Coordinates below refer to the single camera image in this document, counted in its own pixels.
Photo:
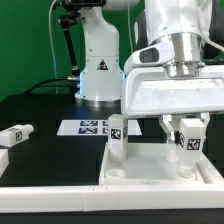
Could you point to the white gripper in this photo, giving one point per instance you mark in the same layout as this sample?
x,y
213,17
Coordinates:
x,y
149,91

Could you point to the white square table top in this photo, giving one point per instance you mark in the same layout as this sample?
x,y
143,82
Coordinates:
x,y
145,164

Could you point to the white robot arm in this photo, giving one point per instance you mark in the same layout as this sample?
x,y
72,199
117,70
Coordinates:
x,y
184,23

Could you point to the white marker base plate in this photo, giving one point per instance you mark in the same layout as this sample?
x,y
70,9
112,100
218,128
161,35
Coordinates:
x,y
83,128

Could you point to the white L-shaped fence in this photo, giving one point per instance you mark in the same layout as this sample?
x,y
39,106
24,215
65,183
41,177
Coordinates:
x,y
209,194

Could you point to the white block with tag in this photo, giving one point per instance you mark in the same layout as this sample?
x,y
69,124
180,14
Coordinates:
x,y
192,134

